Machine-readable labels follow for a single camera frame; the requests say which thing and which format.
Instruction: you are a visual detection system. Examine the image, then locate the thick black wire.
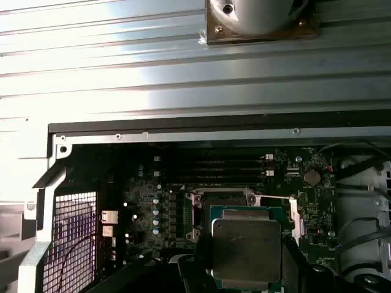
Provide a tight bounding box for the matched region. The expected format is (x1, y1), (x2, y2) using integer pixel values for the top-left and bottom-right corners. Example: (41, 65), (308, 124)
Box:
(334, 154), (386, 184)
(335, 218), (391, 260)

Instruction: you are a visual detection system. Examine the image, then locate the silver-topped CPU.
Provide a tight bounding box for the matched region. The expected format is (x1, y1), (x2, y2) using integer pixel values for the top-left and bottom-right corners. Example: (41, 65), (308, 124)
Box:
(210, 204), (290, 290)

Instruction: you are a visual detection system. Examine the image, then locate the silver rear port block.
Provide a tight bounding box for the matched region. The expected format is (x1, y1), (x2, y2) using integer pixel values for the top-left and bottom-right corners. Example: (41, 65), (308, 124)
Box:
(102, 225), (119, 239)
(102, 209), (119, 223)

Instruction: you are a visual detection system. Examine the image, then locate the open grey PC case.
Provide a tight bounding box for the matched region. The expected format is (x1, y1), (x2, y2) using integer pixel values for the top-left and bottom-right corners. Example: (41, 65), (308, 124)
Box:
(17, 114), (391, 293)

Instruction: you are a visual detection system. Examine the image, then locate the CPU socket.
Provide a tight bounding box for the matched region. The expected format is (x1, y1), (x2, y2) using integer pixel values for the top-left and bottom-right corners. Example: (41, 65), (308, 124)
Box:
(185, 186), (263, 245)

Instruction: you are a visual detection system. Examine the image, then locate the round coin battery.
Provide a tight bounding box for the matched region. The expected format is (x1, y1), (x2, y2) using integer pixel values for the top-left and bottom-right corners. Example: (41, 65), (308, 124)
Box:
(302, 168), (321, 186)

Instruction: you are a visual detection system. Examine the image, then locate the green motherboard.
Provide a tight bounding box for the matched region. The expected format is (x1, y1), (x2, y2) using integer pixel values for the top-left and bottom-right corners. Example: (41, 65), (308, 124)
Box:
(100, 143), (337, 293)

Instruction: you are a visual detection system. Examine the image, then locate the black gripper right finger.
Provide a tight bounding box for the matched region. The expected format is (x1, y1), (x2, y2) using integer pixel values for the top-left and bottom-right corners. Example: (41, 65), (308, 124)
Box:
(280, 236), (391, 293)

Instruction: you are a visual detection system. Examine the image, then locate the metal drive cage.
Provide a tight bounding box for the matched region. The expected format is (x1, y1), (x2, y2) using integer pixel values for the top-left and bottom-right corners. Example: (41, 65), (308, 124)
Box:
(332, 149), (391, 293)

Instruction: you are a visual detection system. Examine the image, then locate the brown square base plate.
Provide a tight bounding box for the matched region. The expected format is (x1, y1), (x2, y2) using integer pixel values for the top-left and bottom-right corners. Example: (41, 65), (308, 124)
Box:
(205, 0), (321, 46)

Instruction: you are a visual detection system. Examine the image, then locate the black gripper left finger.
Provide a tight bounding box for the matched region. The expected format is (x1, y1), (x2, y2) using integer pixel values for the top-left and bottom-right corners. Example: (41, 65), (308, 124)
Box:
(100, 234), (216, 293)

